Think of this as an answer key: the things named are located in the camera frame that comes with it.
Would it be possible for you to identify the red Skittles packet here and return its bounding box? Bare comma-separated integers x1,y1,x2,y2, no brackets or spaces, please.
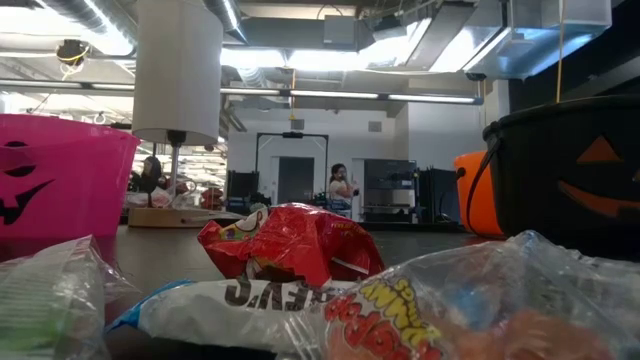
196,202,386,289

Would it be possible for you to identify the black pumpkin bucket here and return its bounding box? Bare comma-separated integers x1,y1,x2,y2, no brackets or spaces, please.
464,94,640,261

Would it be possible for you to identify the person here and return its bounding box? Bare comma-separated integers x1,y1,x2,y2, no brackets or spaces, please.
327,162,360,217
130,154,164,195

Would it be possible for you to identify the grey door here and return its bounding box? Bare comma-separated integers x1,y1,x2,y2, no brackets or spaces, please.
277,156,316,206

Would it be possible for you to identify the dark equipment rack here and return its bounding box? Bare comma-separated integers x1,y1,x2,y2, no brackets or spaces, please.
363,158,419,224

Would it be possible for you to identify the black monitor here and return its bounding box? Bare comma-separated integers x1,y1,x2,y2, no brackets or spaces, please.
227,170,260,214

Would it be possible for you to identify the black cabinet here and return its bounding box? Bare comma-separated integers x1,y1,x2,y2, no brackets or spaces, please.
418,167,461,224

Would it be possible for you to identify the clear plastic wrapper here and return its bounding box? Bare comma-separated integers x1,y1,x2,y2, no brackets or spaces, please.
124,178,197,209

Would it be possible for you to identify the grey ceiling box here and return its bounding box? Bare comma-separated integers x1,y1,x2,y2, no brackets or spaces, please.
323,13,359,46

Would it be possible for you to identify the orange pumpkin bucket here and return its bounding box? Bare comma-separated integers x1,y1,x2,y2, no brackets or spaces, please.
453,150,505,239

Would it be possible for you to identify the white shade table lamp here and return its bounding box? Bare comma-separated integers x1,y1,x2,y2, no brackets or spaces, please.
128,0,225,229

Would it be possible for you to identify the white blue chocolate bar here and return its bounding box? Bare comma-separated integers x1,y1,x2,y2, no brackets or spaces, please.
103,278,371,357

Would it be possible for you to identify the clear orange gummy packet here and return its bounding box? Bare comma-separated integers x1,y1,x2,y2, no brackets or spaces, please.
279,229,640,360

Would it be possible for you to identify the pink pumpkin bucket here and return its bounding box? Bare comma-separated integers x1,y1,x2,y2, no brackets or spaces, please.
0,112,143,240

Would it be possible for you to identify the clear green gummy packet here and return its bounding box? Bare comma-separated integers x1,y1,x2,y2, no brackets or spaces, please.
0,234,144,360

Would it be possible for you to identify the black background gantry frame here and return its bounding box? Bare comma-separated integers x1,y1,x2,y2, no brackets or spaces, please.
254,131,330,201

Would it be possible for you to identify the round silver duct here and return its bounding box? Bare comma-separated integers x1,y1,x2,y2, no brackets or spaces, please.
219,0,250,45

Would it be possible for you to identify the silver ventilation duct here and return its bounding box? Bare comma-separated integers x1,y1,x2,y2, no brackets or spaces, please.
404,0,612,81

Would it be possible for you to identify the yellow hanging cord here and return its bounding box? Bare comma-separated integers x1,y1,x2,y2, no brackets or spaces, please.
555,0,567,105

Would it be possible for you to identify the yellow black cord reel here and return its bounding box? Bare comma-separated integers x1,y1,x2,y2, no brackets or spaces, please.
54,38,91,81

